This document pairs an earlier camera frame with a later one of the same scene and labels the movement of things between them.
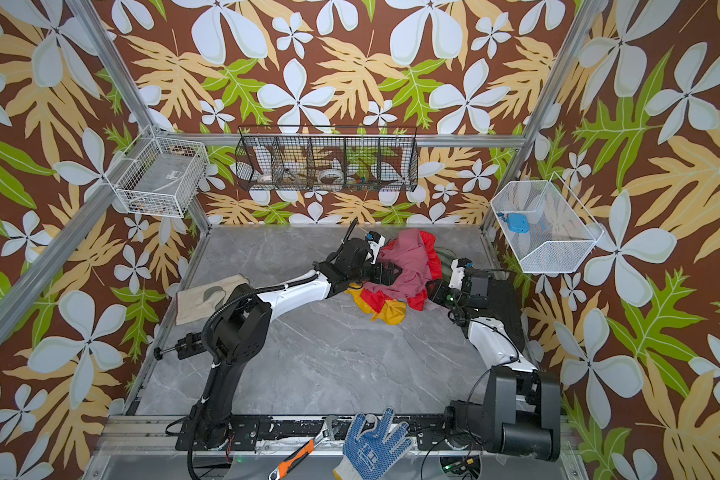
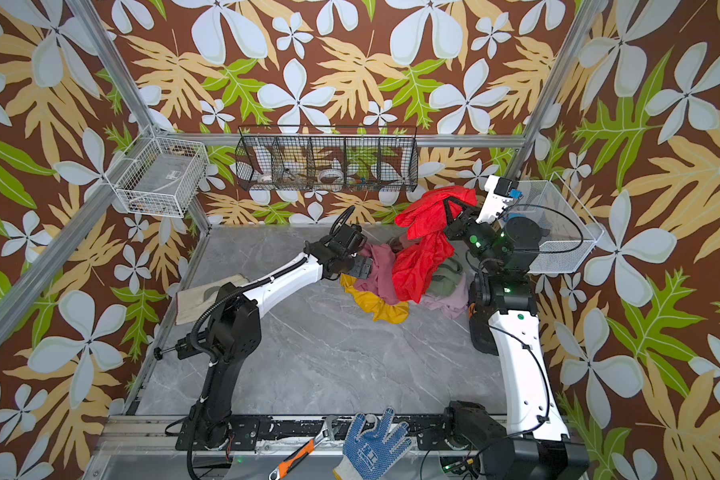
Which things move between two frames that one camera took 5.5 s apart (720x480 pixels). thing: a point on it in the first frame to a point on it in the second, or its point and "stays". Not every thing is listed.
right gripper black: x=451 y=294 to x=462 y=222
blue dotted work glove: x=370 y=453 stays
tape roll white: x=331 y=176 stays
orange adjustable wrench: x=299 y=453 stays
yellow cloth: x=392 y=312 stays
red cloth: x=417 y=299 to x=418 y=262
